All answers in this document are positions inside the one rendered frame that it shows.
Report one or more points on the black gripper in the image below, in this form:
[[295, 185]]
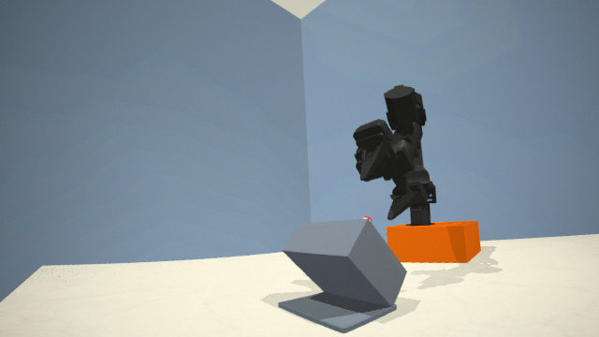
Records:
[[396, 154]]

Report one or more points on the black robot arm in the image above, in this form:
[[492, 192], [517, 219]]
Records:
[[406, 115]]

